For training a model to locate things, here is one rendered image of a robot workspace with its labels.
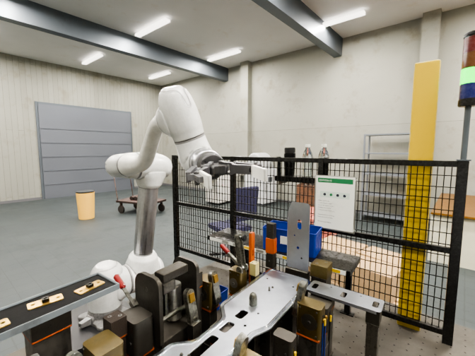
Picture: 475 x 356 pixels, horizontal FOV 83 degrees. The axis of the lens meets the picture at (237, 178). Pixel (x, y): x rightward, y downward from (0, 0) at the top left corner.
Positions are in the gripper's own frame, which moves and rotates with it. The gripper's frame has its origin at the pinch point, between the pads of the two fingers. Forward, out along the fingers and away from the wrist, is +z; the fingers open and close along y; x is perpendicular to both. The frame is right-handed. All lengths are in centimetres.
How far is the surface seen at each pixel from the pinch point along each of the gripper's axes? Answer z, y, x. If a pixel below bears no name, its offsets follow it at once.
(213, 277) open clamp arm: -38, -5, -49
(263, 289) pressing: -35, -26, -59
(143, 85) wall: -1157, -106, 155
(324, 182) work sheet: -60, -80, -24
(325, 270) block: -31, -57, -57
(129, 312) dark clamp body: -29, 26, -46
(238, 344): -1.0, 0.7, -45.1
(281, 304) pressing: -23, -27, -58
